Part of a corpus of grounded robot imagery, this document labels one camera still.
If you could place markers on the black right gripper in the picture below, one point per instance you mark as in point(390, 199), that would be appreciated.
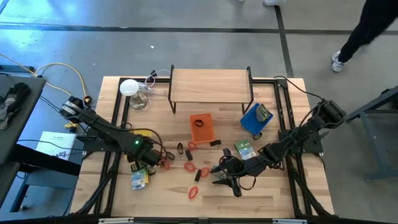
point(245, 166)

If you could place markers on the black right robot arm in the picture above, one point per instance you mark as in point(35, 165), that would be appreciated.
point(295, 136)

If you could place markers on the person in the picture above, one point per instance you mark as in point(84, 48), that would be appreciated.
point(367, 28)

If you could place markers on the orange plastic basket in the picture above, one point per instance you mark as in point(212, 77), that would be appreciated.
point(205, 135)

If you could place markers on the yellow plastic basket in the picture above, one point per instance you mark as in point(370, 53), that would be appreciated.
point(144, 133)

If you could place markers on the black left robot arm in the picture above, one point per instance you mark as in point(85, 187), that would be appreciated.
point(109, 132)

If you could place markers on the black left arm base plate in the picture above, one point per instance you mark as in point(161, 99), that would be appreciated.
point(99, 147)

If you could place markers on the dark grey side table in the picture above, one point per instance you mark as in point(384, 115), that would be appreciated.
point(35, 102)

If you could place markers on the blue-grey metal table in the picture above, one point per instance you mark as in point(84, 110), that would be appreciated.
point(373, 149)

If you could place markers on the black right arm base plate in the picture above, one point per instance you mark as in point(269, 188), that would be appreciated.
point(315, 146)

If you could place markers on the small clear-wrapped pack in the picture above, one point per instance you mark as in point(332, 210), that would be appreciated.
point(219, 172)

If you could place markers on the orange spiral wrist coil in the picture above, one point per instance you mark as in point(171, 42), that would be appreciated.
point(186, 167)
point(190, 146)
point(168, 166)
point(202, 172)
point(190, 193)

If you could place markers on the colourful cardboard box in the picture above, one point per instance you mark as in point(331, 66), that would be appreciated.
point(262, 112)

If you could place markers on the small black plug adapter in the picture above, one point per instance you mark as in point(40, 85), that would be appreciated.
point(153, 74)

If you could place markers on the small green blue cardboard box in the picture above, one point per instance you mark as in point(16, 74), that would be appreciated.
point(138, 182)
point(245, 151)

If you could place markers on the white metal bracket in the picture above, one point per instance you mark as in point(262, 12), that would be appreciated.
point(115, 220)
point(289, 221)

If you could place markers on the black grey work glove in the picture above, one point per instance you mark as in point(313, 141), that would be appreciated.
point(17, 93)

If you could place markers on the white mushroom table lamp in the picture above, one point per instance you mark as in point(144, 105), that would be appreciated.
point(129, 87)

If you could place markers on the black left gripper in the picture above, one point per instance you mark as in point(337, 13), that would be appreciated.
point(149, 157)

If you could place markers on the white paper booklet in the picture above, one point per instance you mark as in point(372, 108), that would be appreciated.
point(54, 138)

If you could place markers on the wooden desk shelf riser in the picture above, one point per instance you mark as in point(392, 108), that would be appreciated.
point(210, 85)

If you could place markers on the blue plastic basket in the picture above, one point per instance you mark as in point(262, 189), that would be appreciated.
point(248, 123)

